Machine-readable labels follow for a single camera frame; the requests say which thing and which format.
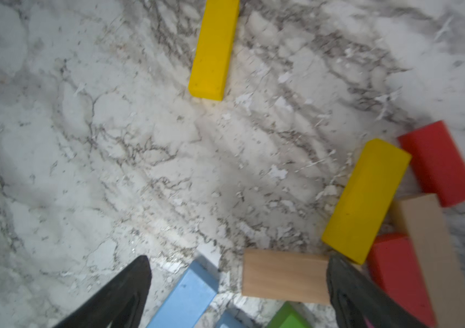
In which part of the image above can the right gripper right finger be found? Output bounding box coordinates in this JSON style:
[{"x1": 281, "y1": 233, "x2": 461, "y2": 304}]
[{"x1": 326, "y1": 255, "x2": 425, "y2": 328}]

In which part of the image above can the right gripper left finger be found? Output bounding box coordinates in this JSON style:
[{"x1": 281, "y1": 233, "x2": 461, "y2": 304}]
[{"x1": 56, "y1": 255, "x2": 152, "y2": 327}]

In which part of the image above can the blue block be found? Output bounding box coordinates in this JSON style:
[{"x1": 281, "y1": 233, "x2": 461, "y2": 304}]
[
  {"x1": 147, "y1": 244, "x2": 221, "y2": 327},
  {"x1": 215, "y1": 310, "x2": 245, "y2": 328}
]

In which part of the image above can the green small block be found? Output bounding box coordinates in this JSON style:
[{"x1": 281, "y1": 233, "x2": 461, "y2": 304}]
[{"x1": 267, "y1": 302, "x2": 312, "y2": 328}]

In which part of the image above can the yellow block long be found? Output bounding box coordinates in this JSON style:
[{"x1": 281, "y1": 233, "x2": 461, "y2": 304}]
[
  {"x1": 321, "y1": 139, "x2": 411, "y2": 265},
  {"x1": 188, "y1": 0, "x2": 240, "y2": 101}
]

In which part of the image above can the red block middle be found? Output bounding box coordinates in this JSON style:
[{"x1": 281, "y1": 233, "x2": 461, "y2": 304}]
[{"x1": 366, "y1": 233, "x2": 436, "y2": 327}]

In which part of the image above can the red block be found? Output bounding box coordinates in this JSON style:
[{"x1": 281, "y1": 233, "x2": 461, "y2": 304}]
[
  {"x1": 397, "y1": 120, "x2": 465, "y2": 208},
  {"x1": 366, "y1": 233, "x2": 436, "y2": 327}
]

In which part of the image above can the natural wood block lower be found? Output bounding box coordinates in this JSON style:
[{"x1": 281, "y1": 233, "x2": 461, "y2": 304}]
[{"x1": 242, "y1": 249, "x2": 330, "y2": 305}]

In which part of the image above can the natural wood block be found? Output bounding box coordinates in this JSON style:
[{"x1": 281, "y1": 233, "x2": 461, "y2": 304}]
[
  {"x1": 242, "y1": 249, "x2": 330, "y2": 305},
  {"x1": 390, "y1": 194, "x2": 465, "y2": 327}
]

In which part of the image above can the natural wood block upper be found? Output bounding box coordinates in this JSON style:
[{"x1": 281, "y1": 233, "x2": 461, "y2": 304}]
[{"x1": 390, "y1": 194, "x2": 465, "y2": 327}]

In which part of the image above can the red block far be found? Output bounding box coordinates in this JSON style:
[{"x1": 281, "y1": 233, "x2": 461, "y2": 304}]
[{"x1": 397, "y1": 120, "x2": 465, "y2": 208}]

